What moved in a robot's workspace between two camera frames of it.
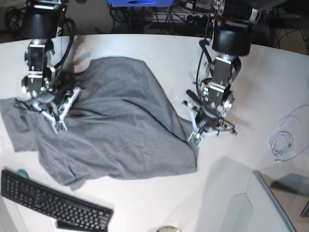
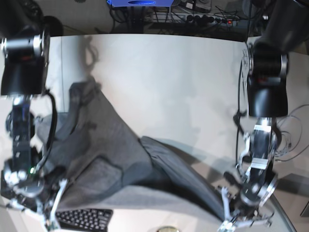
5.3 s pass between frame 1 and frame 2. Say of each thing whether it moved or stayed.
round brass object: stayed
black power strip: stayed
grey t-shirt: moved
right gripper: moved
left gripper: moved
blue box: stayed
